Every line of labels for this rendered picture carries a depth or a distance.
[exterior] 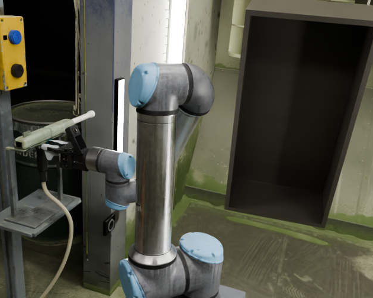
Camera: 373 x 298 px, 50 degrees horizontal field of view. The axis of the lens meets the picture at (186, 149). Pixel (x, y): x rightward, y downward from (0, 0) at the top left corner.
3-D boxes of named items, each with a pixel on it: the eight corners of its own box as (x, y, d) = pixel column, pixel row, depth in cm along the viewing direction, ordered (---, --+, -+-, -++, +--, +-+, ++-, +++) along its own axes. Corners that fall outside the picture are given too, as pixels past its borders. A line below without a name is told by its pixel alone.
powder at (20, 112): (-7, 111, 266) (-7, 109, 266) (62, 100, 307) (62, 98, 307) (39, 131, 236) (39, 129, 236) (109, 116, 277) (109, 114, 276)
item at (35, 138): (27, 194, 148) (23, 136, 140) (16, 191, 150) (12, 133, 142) (96, 152, 192) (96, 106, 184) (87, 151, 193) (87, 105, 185)
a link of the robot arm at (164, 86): (184, 304, 127) (199, 65, 104) (132, 321, 119) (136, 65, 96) (163, 278, 139) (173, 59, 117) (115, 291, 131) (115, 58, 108)
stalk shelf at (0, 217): (39, 191, 184) (38, 188, 184) (81, 202, 178) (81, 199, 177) (-13, 223, 156) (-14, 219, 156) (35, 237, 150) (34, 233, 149)
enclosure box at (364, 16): (232, 177, 276) (253, -6, 213) (322, 193, 265) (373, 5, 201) (224, 209, 247) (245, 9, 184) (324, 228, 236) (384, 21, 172)
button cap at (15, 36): (22, 44, 146) (18, 43, 147) (21, 29, 144) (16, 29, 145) (12, 45, 142) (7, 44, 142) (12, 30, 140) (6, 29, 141)
